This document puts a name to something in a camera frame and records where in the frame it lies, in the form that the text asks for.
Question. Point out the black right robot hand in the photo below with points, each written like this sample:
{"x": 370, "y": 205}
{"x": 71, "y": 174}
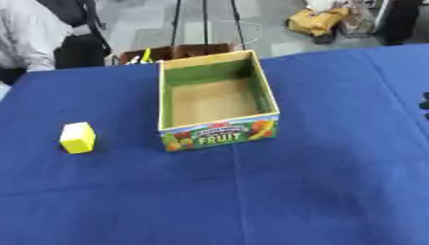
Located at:
{"x": 425, "y": 104}

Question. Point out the open cardboard box green inside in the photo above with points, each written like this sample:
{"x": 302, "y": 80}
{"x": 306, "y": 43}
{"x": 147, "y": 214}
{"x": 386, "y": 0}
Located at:
{"x": 212, "y": 102}

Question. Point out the clear plastic bag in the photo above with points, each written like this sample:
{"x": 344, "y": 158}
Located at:
{"x": 356, "y": 19}

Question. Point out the yellow bag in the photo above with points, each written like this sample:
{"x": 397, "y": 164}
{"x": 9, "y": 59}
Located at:
{"x": 317, "y": 21}

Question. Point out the black tripod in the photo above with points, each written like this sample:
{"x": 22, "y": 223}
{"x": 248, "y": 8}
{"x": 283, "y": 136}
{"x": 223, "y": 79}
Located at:
{"x": 205, "y": 20}

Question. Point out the brown cardboard crate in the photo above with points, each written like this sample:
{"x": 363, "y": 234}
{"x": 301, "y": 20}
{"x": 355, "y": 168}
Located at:
{"x": 178, "y": 51}

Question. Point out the yellow block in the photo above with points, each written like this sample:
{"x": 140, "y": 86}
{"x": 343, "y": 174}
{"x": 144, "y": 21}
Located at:
{"x": 77, "y": 138}

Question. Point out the person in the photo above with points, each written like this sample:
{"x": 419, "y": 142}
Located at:
{"x": 25, "y": 35}

